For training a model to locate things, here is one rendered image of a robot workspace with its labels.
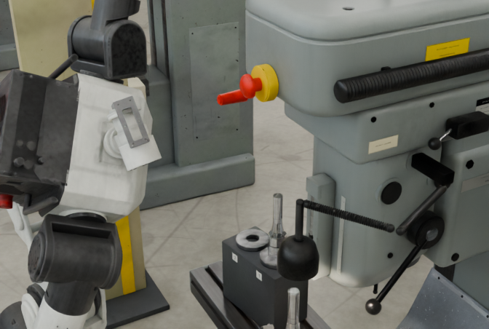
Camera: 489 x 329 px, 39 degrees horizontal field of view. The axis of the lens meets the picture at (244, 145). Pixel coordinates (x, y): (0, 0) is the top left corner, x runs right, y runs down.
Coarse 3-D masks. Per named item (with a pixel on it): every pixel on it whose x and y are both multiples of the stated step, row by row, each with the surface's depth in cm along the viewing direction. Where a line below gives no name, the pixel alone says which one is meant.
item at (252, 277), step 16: (224, 240) 185; (240, 240) 183; (256, 240) 185; (224, 256) 187; (240, 256) 180; (256, 256) 179; (224, 272) 189; (240, 272) 182; (256, 272) 176; (272, 272) 173; (224, 288) 192; (240, 288) 185; (256, 288) 178; (272, 288) 172; (288, 288) 175; (304, 288) 179; (240, 304) 187; (256, 304) 180; (272, 304) 174; (304, 304) 182; (256, 320) 183; (272, 320) 176
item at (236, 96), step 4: (228, 92) 120; (232, 92) 120; (236, 92) 120; (240, 92) 120; (220, 96) 119; (224, 96) 119; (228, 96) 120; (232, 96) 120; (236, 96) 120; (240, 96) 120; (220, 100) 119; (224, 100) 119; (228, 100) 120; (232, 100) 120; (236, 100) 120; (240, 100) 121; (244, 100) 121; (220, 104) 120; (224, 104) 120
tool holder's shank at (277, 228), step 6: (276, 198) 168; (282, 198) 169; (276, 204) 169; (282, 204) 170; (276, 210) 170; (276, 216) 170; (276, 222) 171; (276, 228) 172; (282, 228) 172; (276, 234) 173
